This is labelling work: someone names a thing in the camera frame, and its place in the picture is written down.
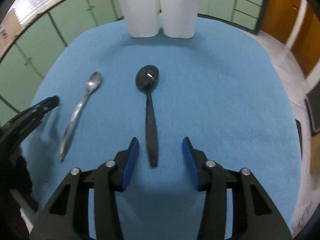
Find silver metal spoon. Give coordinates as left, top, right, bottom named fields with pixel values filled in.
left=59, top=72, right=102, bottom=163

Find black plastic spoon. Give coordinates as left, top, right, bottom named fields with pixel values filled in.
left=135, top=65, right=159, bottom=168

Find brown wooden door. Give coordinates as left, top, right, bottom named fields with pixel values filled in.
left=261, top=0, right=301, bottom=44
left=291, top=3, right=320, bottom=77

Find white double utensil holder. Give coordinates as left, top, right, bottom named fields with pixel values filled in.
left=118, top=0, right=199, bottom=39

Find blue table mat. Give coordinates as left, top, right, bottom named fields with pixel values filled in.
left=22, top=18, right=301, bottom=239

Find black glass cabinet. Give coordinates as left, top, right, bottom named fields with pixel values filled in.
left=305, top=82, right=320, bottom=136

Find green lower kitchen cabinets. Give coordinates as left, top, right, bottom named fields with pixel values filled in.
left=1, top=0, right=268, bottom=123

